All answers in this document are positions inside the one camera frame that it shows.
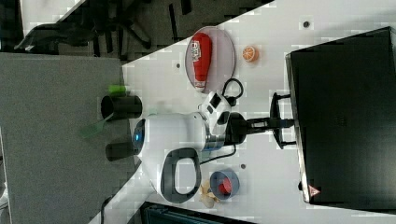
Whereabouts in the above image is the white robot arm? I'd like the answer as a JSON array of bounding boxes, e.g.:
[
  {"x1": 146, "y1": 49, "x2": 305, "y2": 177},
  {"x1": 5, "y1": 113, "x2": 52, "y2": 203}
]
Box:
[{"x1": 132, "y1": 112, "x2": 294, "y2": 203}]

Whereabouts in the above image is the red ketchup bottle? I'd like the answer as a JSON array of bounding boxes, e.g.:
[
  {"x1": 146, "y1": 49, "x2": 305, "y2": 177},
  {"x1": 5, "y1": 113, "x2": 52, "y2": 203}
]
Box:
[{"x1": 191, "y1": 32, "x2": 212, "y2": 91}]

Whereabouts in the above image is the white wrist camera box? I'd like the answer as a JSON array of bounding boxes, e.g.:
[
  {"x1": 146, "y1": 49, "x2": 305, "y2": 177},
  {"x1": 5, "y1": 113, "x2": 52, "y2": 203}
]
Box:
[{"x1": 199, "y1": 91, "x2": 231, "y2": 135}]

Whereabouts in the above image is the black toaster oven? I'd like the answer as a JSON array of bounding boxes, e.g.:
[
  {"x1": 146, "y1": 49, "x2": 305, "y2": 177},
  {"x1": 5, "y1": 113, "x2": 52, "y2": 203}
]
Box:
[{"x1": 285, "y1": 27, "x2": 396, "y2": 214}]

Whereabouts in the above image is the orange slice toy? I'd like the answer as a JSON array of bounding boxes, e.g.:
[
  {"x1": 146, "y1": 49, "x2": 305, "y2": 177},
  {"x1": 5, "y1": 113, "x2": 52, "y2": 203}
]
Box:
[{"x1": 242, "y1": 46, "x2": 259, "y2": 63}]

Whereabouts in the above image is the lime green object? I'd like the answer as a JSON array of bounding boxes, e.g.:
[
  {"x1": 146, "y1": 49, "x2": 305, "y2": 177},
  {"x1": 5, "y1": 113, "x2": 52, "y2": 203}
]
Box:
[{"x1": 107, "y1": 85, "x2": 127, "y2": 95}]

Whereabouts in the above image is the small black cylinder holder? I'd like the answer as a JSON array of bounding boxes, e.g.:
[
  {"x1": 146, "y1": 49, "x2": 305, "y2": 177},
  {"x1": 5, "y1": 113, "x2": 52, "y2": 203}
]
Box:
[{"x1": 106, "y1": 143, "x2": 134, "y2": 161}]

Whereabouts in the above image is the black office chair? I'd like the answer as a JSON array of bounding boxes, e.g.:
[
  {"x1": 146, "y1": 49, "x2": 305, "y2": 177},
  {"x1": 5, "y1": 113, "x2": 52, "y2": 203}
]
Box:
[{"x1": 13, "y1": 0, "x2": 194, "y2": 59}]

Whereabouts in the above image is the grey round plate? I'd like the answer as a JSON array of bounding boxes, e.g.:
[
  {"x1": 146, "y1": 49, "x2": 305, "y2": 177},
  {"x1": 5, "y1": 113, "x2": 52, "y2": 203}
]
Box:
[{"x1": 185, "y1": 26, "x2": 235, "y2": 93}]

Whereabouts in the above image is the red strawberry toy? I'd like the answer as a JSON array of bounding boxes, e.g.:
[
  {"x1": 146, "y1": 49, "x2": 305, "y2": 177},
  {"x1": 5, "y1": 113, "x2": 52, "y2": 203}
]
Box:
[{"x1": 218, "y1": 177, "x2": 233, "y2": 195}]

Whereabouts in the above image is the green slotted spatula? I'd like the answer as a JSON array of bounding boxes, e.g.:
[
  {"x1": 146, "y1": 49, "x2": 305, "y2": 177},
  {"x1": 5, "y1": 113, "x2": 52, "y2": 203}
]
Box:
[{"x1": 78, "y1": 113, "x2": 114, "y2": 138}]

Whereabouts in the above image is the large black cylinder holder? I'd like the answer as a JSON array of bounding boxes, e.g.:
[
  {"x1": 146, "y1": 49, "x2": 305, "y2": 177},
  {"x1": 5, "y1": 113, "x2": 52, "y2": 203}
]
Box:
[{"x1": 100, "y1": 96, "x2": 143, "y2": 120}]

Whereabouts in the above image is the blue cup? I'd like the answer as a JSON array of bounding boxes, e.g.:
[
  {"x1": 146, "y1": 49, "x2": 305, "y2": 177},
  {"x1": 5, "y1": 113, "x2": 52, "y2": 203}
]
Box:
[{"x1": 209, "y1": 169, "x2": 240, "y2": 200}]

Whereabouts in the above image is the peeled banana toy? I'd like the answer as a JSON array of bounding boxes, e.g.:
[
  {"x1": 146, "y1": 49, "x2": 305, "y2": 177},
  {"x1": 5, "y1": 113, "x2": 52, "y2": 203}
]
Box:
[{"x1": 200, "y1": 179, "x2": 219, "y2": 208}]

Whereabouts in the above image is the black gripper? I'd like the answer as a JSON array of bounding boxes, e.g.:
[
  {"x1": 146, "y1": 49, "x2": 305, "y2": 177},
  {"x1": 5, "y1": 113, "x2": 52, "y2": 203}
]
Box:
[{"x1": 224, "y1": 112, "x2": 294, "y2": 146}]

